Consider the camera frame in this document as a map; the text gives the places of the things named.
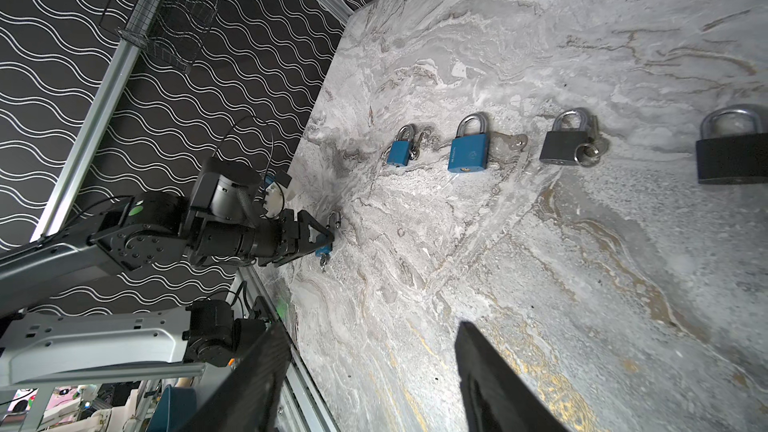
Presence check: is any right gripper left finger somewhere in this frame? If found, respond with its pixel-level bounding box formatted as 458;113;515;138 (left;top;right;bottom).
180;325;291;432

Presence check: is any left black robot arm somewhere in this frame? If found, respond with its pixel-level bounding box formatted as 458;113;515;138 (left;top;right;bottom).
1;157;334;388

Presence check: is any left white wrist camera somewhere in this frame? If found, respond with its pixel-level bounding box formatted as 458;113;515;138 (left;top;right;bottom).
263;171;300;218

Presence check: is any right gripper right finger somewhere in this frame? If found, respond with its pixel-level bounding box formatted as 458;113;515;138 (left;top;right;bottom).
455;321;566;431

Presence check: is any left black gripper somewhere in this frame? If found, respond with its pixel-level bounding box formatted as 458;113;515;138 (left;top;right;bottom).
274;209;333;267

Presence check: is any black padlock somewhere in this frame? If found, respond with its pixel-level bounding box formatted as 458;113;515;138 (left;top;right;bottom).
696;104;767;185
539;108;609;168

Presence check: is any blue padlock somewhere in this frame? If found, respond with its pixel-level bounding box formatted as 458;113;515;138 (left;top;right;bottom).
314;210;341;269
386;124;428;167
447;111;529;175

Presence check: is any black wire basket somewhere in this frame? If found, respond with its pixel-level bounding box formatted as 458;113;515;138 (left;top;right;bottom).
99;0;222;73

